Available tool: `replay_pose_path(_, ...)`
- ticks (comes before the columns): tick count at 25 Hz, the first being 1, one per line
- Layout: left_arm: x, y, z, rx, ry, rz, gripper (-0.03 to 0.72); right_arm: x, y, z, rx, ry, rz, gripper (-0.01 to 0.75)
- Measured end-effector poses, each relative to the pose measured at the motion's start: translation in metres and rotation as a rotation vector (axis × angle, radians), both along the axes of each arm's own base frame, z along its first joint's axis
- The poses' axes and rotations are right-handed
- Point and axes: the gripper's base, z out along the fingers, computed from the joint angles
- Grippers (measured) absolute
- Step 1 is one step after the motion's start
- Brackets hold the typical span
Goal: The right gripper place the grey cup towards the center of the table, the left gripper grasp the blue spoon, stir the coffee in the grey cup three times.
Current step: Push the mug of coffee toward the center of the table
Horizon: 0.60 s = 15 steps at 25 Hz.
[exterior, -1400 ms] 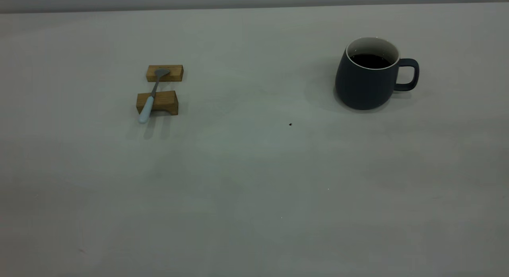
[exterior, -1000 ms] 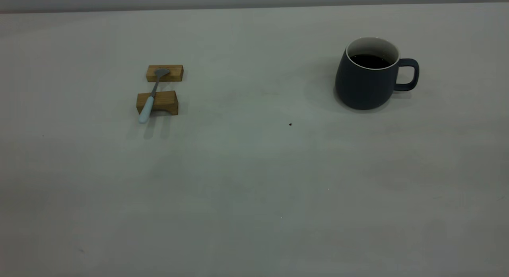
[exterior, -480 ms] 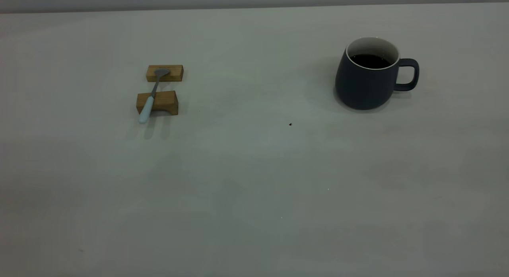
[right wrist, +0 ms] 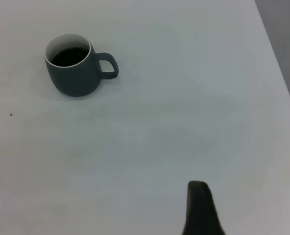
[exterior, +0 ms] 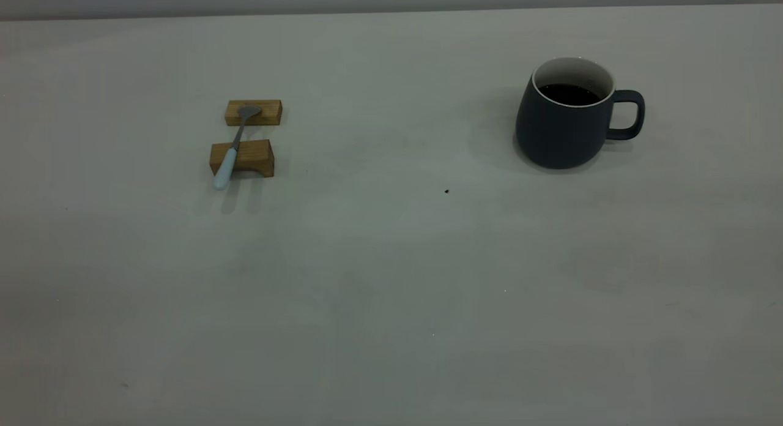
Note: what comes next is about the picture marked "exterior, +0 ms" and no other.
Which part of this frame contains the metal spoon pale blue handle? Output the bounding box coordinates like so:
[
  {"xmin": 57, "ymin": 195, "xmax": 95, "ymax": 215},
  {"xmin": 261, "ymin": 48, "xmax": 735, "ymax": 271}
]
[{"xmin": 212, "ymin": 105, "xmax": 262, "ymax": 191}]

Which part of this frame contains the dark grey ceramic cup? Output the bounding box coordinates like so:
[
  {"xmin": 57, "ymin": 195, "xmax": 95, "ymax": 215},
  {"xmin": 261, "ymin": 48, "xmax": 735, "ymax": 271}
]
[{"xmin": 515, "ymin": 57, "xmax": 646, "ymax": 170}]

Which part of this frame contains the dark coffee liquid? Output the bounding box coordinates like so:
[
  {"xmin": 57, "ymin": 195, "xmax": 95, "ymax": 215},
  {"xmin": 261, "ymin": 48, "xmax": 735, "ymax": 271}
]
[{"xmin": 538, "ymin": 83, "xmax": 603, "ymax": 107}]

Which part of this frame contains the arched wooden block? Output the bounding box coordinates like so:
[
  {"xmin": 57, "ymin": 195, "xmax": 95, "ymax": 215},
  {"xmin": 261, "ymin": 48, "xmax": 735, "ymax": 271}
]
[{"xmin": 209, "ymin": 138, "xmax": 275, "ymax": 182}]

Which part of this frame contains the flat rectangular wooden block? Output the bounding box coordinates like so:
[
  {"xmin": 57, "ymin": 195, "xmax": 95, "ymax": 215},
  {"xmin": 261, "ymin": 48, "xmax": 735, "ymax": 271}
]
[{"xmin": 225, "ymin": 99, "xmax": 283, "ymax": 127}]

